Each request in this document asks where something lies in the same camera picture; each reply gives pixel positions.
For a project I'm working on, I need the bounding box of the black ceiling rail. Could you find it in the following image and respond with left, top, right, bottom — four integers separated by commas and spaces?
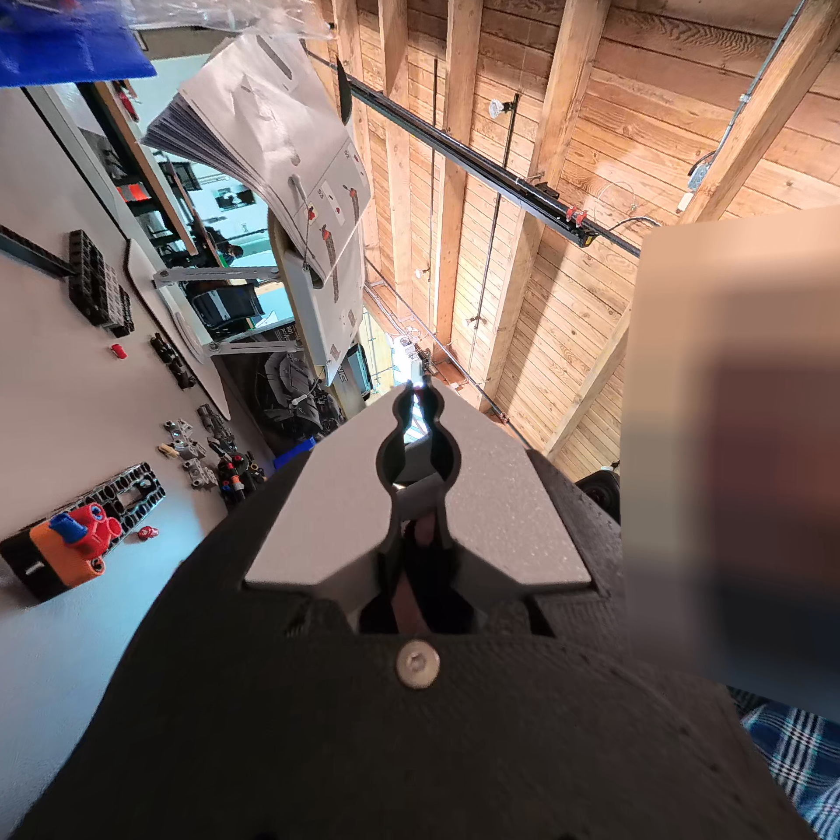
338, 69, 643, 258

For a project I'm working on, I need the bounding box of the white book stand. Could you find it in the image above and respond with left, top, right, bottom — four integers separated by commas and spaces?
125, 210, 368, 421

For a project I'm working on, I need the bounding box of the black tyre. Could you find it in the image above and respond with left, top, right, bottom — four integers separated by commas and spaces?
576, 469, 622, 524

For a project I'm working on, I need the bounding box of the orange connector block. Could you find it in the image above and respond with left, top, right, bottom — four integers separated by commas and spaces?
29, 518, 106, 588

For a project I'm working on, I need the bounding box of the instruction booklet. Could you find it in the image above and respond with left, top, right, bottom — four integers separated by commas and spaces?
141, 33, 374, 368

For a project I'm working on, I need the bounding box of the black lego frame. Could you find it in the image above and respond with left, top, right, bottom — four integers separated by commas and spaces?
69, 230, 119, 322
0, 462, 165, 601

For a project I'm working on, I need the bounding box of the pile of grey connector pieces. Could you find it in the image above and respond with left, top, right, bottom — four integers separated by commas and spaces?
163, 420, 217, 490

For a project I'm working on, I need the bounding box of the light grey beam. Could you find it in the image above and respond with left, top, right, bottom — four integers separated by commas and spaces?
98, 262, 129, 329

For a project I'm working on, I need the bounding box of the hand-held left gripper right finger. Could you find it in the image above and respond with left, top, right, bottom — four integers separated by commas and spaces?
422, 382, 593, 619

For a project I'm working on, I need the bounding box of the long black beam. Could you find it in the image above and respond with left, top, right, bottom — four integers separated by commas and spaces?
0, 225, 76, 277

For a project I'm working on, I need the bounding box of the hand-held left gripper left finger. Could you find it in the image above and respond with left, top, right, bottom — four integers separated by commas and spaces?
243, 382, 416, 616

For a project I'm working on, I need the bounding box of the black car picture box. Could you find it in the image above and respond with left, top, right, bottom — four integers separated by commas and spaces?
213, 322, 368, 460

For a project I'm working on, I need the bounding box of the white cord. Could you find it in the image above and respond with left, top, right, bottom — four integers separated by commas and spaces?
289, 174, 342, 408

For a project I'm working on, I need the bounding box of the clear plastic parts bag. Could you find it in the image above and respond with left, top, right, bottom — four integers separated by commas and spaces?
125, 0, 332, 42

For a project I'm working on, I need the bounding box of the pile of dark grey pieces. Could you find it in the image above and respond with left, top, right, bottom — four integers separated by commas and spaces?
197, 403, 237, 460

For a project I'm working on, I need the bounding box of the red connector piece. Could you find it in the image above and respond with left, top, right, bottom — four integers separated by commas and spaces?
66, 502, 122, 559

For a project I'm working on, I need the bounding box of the pile of black connector pieces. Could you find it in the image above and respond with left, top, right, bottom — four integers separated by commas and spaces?
150, 332, 196, 389

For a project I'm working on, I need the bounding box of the multicoloured lego assembly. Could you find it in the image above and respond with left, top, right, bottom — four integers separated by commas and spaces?
215, 449, 266, 508

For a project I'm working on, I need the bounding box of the metal conduit pipe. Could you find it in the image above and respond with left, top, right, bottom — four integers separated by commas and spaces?
676, 0, 809, 212

